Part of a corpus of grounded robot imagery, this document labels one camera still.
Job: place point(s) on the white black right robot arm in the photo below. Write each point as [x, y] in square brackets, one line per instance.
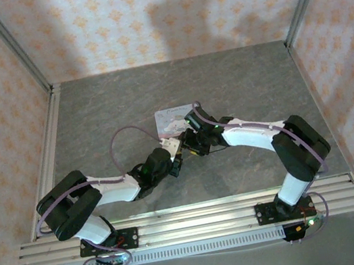
[249, 135]

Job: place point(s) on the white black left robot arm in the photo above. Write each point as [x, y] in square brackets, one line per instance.
[115, 189]

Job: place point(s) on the black controller board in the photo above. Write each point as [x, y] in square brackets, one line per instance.
[114, 261]
[300, 229]

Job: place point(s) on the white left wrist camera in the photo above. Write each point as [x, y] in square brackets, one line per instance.
[170, 145]

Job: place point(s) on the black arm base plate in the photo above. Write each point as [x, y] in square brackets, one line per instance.
[130, 237]
[266, 213]

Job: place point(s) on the aluminium side frame rail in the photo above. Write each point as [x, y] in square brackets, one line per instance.
[317, 104]
[48, 151]

